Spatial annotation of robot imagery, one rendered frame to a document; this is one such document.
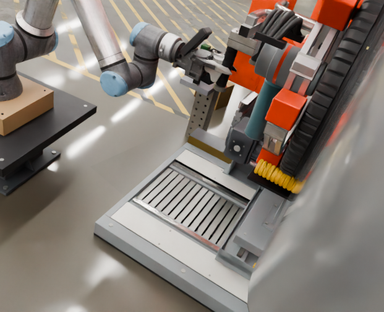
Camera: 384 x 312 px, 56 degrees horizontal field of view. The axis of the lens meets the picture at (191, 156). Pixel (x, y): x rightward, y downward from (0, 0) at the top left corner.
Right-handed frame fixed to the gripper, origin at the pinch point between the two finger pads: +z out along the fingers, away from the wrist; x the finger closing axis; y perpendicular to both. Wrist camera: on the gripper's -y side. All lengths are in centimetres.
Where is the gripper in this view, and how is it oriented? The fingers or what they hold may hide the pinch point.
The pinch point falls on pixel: (231, 69)
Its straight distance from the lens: 119.7
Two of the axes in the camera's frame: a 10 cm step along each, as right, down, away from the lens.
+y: -2.3, 7.7, 5.9
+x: -4.6, 4.5, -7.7
